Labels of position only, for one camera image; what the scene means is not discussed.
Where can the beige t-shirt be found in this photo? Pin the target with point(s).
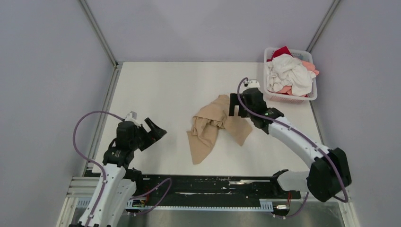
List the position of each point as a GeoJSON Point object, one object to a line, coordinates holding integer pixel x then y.
{"type": "Point", "coordinates": [206, 124]}

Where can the right aluminium frame post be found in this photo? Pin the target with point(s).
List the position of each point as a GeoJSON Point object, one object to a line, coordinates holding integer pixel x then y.
{"type": "Point", "coordinates": [323, 24]}

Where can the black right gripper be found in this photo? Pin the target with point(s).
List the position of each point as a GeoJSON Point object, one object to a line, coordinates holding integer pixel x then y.
{"type": "Point", "coordinates": [234, 101]}

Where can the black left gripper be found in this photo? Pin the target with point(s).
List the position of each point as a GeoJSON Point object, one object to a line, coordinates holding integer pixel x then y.
{"type": "Point", "coordinates": [155, 134]}

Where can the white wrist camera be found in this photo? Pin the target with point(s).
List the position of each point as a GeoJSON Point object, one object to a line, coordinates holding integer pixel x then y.
{"type": "Point", "coordinates": [132, 117]}
{"type": "Point", "coordinates": [252, 83]}

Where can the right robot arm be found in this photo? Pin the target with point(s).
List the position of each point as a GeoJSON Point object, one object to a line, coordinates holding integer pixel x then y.
{"type": "Point", "coordinates": [328, 173]}

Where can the pink t-shirt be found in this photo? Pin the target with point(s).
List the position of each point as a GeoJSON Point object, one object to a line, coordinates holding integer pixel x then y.
{"type": "Point", "coordinates": [298, 79]}

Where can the red t-shirt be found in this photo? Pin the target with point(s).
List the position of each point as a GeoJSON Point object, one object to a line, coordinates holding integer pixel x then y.
{"type": "Point", "coordinates": [279, 52]}

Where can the left aluminium frame post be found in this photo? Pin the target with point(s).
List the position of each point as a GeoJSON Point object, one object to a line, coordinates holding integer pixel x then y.
{"type": "Point", "coordinates": [98, 32]}

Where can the aluminium frame post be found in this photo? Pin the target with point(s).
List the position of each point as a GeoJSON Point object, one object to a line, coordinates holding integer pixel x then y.
{"type": "Point", "coordinates": [98, 32]}
{"type": "Point", "coordinates": [323, 24]}

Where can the white crumpled t-shirt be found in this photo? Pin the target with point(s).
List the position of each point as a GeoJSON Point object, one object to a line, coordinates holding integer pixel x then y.
{"type": "Point", "coordinates": [276, 67]}

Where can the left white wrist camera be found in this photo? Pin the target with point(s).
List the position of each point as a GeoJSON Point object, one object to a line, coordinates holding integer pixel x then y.
{"type": "Point", "coordinates": [132, 117]}

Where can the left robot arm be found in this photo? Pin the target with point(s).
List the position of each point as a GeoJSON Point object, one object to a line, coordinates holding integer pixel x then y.
{"type": "Point", "coordinates": [117, 183]}

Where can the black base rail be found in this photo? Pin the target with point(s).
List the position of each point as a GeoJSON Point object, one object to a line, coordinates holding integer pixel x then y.
{"type": "Point", "coordinates": [212, 191]}

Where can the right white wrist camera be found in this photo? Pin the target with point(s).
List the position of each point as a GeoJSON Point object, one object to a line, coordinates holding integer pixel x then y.
{"type": "Point", "coordinates": [252, 83]}

